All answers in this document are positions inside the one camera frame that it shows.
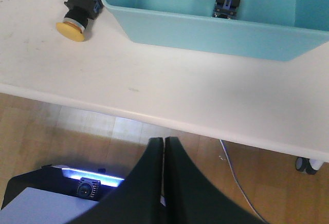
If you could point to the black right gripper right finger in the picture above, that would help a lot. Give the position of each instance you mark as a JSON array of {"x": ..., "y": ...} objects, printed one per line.
[{"x": 190, "y": 197}]

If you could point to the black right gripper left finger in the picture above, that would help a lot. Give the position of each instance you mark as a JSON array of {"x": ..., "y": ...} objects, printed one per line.
[{"x": 137, "y": 198}]

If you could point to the blue plastic box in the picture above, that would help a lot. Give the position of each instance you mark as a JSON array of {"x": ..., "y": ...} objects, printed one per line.
[{"x": 267, "y": 29}]

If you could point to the table caster wheel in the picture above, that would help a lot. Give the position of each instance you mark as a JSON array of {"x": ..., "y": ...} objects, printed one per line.
[{"x": 308, "y": 166}]

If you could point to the yellow push button front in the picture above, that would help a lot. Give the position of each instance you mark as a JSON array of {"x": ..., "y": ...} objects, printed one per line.
[{"x": 76, "y": 19}]

